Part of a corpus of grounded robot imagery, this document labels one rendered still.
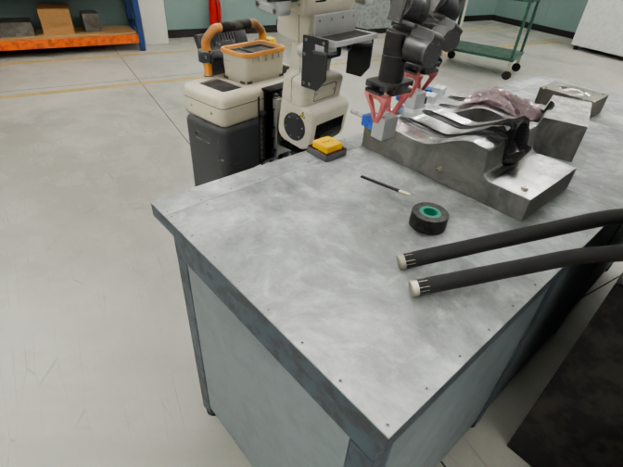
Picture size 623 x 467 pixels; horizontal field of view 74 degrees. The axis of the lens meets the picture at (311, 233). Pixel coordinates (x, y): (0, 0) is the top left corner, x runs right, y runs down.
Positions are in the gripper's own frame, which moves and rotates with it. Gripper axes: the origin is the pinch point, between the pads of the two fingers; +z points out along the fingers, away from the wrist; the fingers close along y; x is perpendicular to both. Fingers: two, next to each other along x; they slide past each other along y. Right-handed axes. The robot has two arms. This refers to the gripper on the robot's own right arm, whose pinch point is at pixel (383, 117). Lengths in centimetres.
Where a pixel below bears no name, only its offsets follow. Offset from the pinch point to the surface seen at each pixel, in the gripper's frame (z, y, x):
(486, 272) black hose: 9.0, -19.1, -42.6
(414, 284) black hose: 11.2, -29.6, -35.6
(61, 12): 71, 55, 494
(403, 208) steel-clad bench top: 14.6, -7.5, -16.5
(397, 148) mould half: 11.3, 9.9, 0.6
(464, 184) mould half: 12.0, 9.9, -20.9
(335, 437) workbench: 31, -50, -40
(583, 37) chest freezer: 82, 696, 173
